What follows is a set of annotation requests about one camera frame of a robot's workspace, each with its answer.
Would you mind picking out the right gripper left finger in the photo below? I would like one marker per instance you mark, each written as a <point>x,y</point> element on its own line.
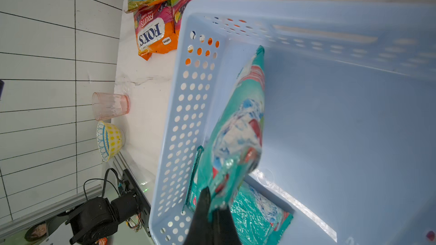
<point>200,229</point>

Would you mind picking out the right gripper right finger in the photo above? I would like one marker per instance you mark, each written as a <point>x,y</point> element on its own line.
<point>225,232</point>

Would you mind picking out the teal candy bag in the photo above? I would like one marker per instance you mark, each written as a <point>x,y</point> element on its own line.
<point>235,145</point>
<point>258,221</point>

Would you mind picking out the light blue plastic basket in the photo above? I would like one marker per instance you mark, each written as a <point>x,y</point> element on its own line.
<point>349,143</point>

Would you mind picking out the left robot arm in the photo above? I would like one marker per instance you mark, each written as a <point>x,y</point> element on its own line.
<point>99,218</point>

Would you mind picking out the yellow patterned bowl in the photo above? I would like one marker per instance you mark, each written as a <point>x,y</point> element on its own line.
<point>110,140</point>

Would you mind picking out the pink plastic cup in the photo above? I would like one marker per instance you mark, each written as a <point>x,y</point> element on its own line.
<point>108,106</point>

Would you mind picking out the orange Fox's candy bag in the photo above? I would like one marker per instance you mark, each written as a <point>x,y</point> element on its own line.
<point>155,30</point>

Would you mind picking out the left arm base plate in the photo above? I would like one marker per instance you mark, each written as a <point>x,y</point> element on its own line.
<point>137,208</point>

